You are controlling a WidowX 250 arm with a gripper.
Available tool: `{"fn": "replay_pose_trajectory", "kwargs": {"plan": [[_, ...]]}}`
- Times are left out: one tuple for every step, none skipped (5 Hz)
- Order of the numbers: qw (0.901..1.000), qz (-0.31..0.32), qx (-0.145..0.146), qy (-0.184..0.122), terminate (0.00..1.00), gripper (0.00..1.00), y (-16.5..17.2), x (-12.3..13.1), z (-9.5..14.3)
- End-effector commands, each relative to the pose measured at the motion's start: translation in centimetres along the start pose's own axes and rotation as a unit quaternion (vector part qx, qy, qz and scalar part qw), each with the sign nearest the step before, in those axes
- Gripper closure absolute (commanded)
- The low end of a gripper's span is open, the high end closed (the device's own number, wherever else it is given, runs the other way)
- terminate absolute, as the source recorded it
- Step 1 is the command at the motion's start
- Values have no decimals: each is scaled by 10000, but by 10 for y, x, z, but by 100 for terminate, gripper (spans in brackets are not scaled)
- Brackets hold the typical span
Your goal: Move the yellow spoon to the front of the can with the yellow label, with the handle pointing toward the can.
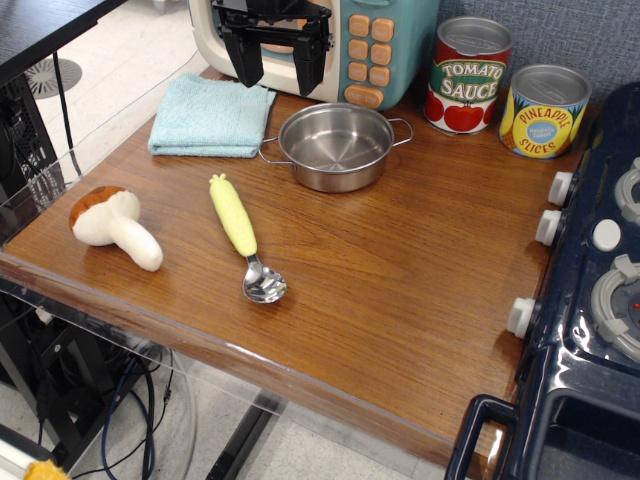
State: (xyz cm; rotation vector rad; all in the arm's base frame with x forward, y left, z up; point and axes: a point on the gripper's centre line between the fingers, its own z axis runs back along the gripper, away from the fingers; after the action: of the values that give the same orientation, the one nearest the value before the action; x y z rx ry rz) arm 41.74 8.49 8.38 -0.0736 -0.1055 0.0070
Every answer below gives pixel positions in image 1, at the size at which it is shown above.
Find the small steel pot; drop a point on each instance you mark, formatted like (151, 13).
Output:
(338, 147)

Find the black table leg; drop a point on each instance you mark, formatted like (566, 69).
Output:
(245, 437)

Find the plush mushroom toy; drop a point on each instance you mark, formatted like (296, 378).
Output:
(110, 215)

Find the light blue folded towel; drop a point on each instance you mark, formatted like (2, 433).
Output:
(210, 118)

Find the clear acrylic table guard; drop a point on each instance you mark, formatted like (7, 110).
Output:
(41, 260)

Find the pineapple slices can yellow label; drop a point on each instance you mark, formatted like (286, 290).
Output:
(544, 109)

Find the white stove knob top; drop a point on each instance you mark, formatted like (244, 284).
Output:
(559, 188)

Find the tomato sauce can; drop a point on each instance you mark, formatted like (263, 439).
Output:
(470, 60)

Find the dark blue toy stove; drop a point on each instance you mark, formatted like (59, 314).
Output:
(576, 412)

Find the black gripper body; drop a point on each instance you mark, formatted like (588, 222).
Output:
(284, 23)

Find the white stove knob bottom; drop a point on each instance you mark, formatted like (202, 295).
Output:
(520, 316)

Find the white stove knob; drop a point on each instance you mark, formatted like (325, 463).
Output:
(559, 188)
(520, 316)
(547, 227)

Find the black desk at left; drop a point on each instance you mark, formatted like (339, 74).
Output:
(31, 31)

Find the toy microwave teal and cream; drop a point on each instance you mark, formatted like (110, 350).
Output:
(377, 49)

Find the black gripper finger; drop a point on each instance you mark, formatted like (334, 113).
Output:
(245, 55)
(309, 52)

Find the white stove knob middle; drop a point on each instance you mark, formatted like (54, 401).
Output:
(547, 227)

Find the yellow handled metal spoon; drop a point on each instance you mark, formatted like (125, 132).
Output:
(261, 284)

